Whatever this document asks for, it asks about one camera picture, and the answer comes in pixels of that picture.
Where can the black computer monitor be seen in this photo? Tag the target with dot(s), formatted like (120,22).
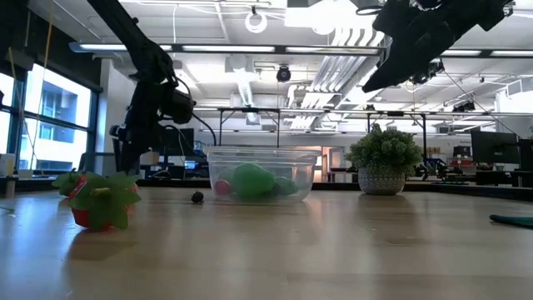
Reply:
(494,146)
(526,155)
(183,141)

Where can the red toy strawberry green leaves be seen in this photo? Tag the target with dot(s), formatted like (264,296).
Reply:
(134,187)
(100,208)
(68,183)

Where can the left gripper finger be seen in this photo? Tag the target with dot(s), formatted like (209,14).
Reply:
(130,154)

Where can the black ceiling-mounted camera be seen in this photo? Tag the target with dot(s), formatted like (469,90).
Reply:
(283,74)
(433,71)
(464,106)

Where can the clear plastic tupperware container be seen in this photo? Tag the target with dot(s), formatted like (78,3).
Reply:
(262,156)

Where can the large office window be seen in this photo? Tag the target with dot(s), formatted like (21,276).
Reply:
(62,100)

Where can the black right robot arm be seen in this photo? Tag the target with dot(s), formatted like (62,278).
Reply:
(495,12)

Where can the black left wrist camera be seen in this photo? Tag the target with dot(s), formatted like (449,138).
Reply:
(179,106)

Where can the green toy pear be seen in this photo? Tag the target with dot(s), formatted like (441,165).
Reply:
(252,181)

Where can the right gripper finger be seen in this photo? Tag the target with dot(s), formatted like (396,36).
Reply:
(412,54)

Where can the small dark toy berry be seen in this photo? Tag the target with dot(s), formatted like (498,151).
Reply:
(197,197)

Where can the dark green cloth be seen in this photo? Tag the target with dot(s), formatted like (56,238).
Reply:
(514,221)

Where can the small red toy fruit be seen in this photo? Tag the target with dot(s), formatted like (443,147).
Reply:
(222,187)

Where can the white post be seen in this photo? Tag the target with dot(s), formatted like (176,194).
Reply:
(11,187)

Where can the black background robot arm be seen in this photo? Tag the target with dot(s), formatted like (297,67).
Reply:
(435,166)

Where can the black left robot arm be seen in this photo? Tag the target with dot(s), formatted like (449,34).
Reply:
(137,46)

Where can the black metal rig frame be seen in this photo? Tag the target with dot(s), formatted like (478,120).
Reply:
(229,48)

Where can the green potted plant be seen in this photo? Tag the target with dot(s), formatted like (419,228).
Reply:
(383,154)

